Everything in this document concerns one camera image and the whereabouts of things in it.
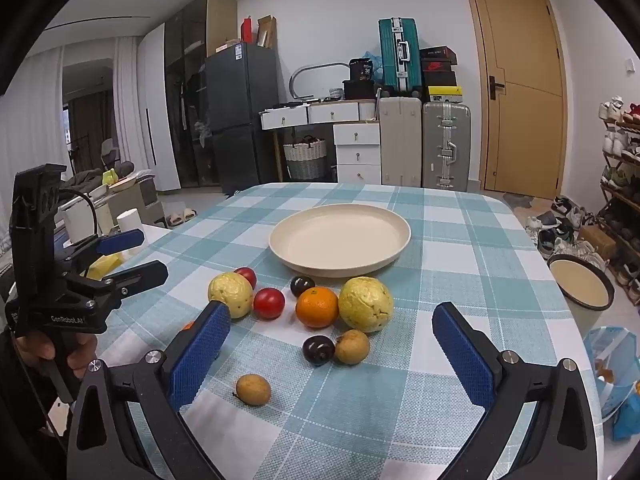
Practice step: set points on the white drawer desk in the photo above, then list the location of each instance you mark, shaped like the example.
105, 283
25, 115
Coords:
300, 115

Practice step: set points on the grey side cabinet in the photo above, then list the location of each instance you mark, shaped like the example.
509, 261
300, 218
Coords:
142, 197

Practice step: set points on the yellow and black shoe box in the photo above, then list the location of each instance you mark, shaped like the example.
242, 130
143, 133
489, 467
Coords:
445, 94

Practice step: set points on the white cylinder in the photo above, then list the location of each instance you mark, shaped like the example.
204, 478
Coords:
75, 225
131, 220

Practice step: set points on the black printed bag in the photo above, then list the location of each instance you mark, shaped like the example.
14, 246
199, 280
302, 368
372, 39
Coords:
361, 70

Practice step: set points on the tan wooden door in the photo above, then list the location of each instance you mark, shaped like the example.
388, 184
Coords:
520, 135

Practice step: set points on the blue plastic bag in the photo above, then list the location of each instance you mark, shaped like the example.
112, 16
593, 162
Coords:
376, 67

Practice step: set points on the wooden shoe rack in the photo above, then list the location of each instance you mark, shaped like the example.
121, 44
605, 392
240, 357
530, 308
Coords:
622, 160

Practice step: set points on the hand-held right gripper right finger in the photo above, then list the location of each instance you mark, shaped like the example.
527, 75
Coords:
462, 355

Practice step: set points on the large red tomato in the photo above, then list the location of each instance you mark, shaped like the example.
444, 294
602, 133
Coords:
269, 303

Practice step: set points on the small red tomato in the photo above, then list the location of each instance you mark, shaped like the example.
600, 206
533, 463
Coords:
246, 275

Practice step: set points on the silver hard suitcase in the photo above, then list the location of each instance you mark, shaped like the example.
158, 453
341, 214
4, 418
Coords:
445, 125

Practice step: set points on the curved metal tube frame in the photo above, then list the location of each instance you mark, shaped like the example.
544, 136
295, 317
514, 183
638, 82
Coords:
320, 65

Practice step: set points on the teal checked tablecloth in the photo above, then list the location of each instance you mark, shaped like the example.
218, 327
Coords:
450, 260

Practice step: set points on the teal hard suitcase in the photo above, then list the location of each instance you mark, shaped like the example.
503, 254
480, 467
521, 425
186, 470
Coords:
390, 60

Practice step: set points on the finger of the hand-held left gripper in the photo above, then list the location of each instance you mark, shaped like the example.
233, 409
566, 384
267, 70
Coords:
120, 241
145, 272

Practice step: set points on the plain black shoe box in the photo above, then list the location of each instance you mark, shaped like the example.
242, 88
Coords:
439, 78

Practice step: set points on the beige hard suitcase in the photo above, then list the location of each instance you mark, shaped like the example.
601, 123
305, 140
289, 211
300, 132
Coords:
400, 140

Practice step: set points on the black refrigerator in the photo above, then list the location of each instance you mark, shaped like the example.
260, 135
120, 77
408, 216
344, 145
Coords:
240, 110

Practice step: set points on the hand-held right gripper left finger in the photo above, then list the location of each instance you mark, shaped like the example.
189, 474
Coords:
200, 355

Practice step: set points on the white sheer curtain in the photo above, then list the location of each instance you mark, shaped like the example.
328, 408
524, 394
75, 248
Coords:
30, 135

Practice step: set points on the group of assorted shoes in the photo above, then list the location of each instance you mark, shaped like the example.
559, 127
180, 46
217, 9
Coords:
560, 240

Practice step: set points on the cardboard pieces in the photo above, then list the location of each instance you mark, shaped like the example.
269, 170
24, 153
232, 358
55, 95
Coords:
266, 32

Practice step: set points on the dark purple plum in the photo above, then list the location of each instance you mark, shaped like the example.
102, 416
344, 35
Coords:
302, 285
319, 350

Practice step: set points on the person's left forearm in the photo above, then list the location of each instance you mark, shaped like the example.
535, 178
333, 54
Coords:
25, 410

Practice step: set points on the large yellow guava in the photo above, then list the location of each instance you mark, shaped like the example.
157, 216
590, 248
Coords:
366, 304

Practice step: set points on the white ribbed container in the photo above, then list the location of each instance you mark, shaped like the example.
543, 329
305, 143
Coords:
366, 110

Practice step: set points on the person's left hand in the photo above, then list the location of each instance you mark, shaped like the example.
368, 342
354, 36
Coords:
82, 352

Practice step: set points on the woven laundry basket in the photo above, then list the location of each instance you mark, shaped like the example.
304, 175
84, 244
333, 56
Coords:
305, 157

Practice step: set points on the white drawer cabinet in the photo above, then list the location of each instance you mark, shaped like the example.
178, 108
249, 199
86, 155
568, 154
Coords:
357, 155

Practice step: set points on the beige bin with dark rim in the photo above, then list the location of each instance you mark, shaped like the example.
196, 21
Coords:
580, 282

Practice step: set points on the brown cardboard box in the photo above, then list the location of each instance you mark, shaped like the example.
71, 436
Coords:
597, 242

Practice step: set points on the blue and white bag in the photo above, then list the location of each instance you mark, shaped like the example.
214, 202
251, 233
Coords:
612, 355

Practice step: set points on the black storage box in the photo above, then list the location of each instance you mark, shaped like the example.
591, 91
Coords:
359, 90

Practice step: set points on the brown longan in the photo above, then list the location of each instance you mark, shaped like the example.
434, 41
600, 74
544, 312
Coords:
253, 389
352, 346

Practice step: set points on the grey office chair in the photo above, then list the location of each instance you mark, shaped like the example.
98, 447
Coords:
107, 152

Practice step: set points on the beige slipper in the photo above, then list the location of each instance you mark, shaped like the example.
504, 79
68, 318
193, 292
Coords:
175, 219
188, 214

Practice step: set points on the irregular floor mat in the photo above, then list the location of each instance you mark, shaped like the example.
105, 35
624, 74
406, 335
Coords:
517, 200

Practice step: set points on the dark glass wardrobe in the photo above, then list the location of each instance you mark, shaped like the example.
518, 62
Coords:
190, 85

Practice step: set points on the small yellow guava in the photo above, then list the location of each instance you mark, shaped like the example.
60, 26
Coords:
227, 292

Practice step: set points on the cream round plate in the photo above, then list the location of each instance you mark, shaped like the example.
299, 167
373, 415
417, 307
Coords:
340, 237

